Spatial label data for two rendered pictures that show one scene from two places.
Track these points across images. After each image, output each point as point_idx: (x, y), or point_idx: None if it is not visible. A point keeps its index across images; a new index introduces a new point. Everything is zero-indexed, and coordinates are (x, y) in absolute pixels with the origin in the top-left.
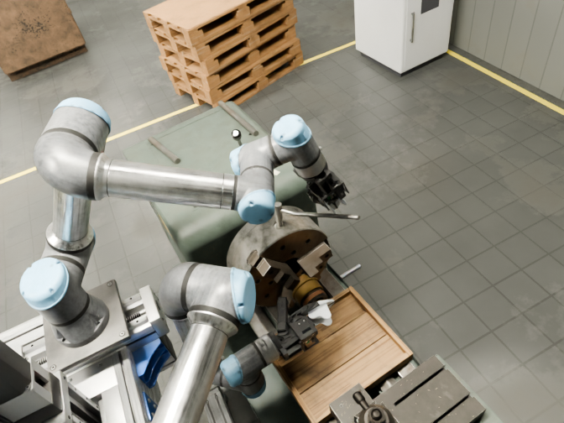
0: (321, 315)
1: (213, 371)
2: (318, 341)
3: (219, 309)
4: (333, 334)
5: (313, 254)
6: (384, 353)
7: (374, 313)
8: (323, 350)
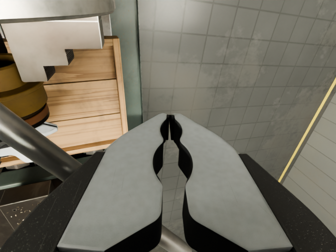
0: (16, 155)
1: None
2: (6, 155)
3: None
4: (58, 85)
5: (53, 31)
6: (105, 129)
7: (122, 92)
8: None
